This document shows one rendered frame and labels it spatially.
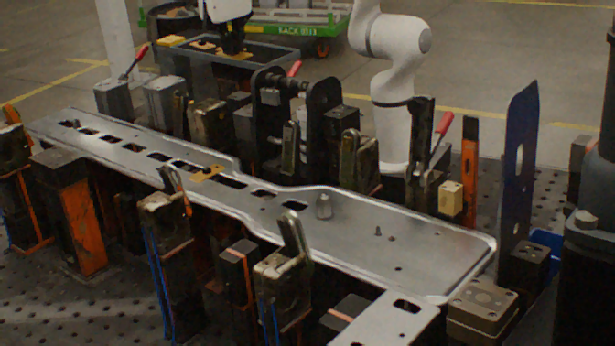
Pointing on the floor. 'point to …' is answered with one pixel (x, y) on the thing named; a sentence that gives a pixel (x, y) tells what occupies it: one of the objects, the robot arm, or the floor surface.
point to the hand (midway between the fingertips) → (231, 43)
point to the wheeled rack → (289, 22)
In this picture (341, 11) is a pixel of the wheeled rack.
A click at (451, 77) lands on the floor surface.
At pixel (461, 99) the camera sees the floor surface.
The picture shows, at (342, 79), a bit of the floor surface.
